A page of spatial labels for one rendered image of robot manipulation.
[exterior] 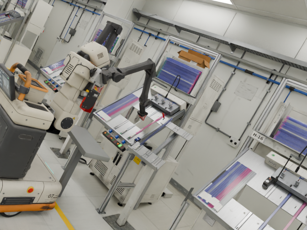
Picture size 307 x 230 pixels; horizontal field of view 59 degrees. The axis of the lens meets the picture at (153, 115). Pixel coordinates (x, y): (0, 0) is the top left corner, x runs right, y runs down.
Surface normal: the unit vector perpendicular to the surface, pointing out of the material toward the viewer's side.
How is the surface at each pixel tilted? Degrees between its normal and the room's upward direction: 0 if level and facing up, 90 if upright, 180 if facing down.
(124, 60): 90
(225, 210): 45
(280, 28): 90
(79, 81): 90
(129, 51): 90
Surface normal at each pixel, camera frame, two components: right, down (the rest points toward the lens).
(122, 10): 0.66, 0.44
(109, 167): -0.58, -0.22
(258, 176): -0.07, -0.78
